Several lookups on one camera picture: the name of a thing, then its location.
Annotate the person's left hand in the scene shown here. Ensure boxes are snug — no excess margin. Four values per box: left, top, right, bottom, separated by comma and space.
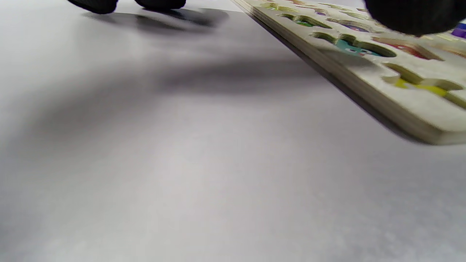
67, 0, 466, 36

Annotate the wooden math block puzzle board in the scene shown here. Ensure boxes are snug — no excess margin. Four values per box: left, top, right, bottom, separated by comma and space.
231, 0, 466, 145

